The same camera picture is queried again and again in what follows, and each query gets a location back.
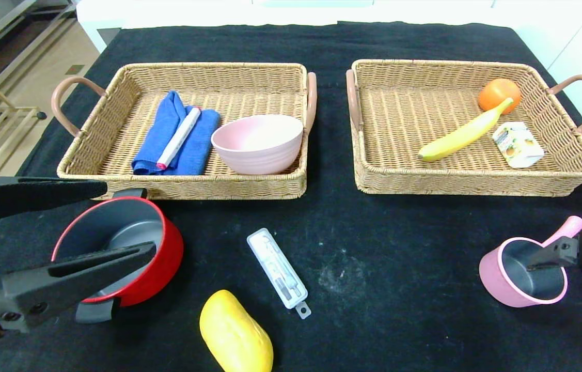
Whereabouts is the pink saucepan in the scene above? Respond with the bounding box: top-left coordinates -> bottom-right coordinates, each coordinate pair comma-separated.
479,215 -> 582,308

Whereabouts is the small juice carton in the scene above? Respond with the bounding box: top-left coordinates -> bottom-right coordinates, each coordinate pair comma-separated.
492,121 -> 545,169

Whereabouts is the pink bowl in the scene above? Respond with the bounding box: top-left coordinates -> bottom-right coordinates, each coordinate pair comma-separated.
211,114 -> 304,176

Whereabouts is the yellow banana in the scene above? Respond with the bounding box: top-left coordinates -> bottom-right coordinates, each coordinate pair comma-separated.
418,97 -> 513,163

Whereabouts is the orange fruit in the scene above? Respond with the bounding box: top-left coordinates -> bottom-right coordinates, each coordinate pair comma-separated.
478,78 -> 522,114

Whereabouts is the white marker pen pink cap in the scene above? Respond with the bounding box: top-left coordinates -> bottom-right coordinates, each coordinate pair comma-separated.
156,106 -> 202,171

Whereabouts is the blue folded towel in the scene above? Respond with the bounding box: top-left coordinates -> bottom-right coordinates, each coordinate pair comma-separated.
131,90 -> 222,176

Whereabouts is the yellow mango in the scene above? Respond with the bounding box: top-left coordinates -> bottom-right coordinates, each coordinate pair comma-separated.
199,289 -> 274,372

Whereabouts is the clear plastic thermometer case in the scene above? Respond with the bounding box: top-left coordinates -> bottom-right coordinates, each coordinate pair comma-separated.
247,228 -> 312,320

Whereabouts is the black tablecloth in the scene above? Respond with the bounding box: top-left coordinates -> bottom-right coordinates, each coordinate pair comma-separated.
0,21 -> 582,372

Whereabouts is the red pot with black handles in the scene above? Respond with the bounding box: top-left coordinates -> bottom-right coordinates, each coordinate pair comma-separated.
51,188 -> 184,324

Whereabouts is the wicker basket with brown handles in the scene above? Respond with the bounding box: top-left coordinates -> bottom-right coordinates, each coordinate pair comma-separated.
51,62 -> 318,201
345,59 -> 582,197

